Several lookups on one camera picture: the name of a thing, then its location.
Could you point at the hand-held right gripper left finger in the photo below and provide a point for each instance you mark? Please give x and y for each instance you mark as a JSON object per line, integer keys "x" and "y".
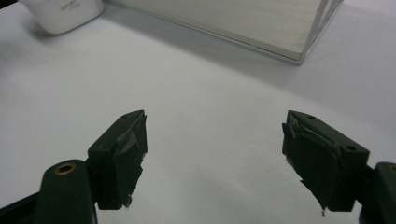
{"x": 120, "y": 161}

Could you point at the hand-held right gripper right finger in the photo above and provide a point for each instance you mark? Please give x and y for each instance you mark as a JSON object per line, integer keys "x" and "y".
{"x": 323, "y": 161}

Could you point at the white plastic container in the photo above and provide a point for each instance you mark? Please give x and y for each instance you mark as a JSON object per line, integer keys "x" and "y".
{"x": 62, "y": 14}

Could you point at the clear acrylic box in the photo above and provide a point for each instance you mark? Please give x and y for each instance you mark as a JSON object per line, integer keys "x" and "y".
{"x": 249, "y": 21}

